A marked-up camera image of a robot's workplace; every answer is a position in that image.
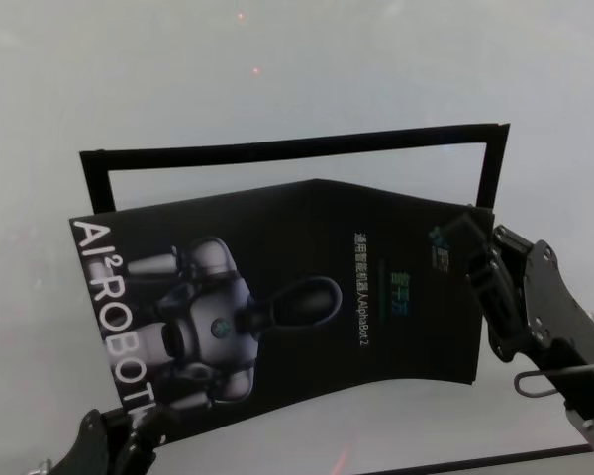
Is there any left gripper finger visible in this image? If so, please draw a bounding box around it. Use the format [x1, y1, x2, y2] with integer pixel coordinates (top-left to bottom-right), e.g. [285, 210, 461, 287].
[137, 403, 185, 445]

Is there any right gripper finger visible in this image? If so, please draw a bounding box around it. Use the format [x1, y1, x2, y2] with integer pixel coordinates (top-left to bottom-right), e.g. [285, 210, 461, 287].
[440, 205, 507, 289]
[478, 274, 532, 363]

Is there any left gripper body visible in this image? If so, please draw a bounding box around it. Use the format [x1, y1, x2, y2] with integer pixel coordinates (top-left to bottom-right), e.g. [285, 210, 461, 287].
[53, 408, 158, 475]

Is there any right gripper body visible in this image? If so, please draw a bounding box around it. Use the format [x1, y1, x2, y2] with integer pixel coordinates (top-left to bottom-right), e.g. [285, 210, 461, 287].
[492, 225, 594, 378]

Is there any black robot poster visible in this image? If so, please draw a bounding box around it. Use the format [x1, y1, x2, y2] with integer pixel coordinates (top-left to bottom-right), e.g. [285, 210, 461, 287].
[67, 178, 497, 445]

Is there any thin wire loop cable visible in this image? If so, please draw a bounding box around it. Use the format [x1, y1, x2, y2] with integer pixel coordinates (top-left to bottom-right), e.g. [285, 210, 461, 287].
[513, 362, 594, 398]

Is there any black tape frame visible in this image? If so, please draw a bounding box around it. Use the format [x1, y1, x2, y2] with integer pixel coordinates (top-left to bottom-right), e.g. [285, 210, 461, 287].
[78, 121, 512, 215]

